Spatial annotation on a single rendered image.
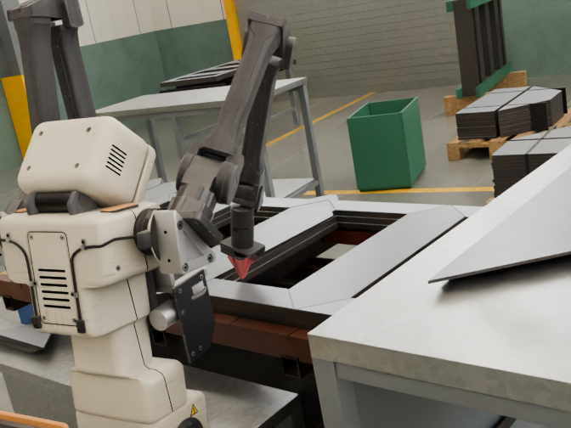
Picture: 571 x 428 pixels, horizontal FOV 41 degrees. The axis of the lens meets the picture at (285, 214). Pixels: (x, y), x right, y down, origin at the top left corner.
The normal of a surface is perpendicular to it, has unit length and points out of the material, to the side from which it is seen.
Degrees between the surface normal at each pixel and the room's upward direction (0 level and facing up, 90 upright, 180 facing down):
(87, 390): 82
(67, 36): 103
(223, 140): 51
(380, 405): 90
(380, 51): 90
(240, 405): 0
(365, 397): 90
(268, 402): 0
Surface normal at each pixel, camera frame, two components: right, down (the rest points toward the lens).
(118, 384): -0.51, 0.19
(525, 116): 0.21, 0.24
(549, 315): -0.18, -0.95
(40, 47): 0.82, 0.00
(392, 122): -0.34, 0.32
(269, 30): 0.00, -0.40
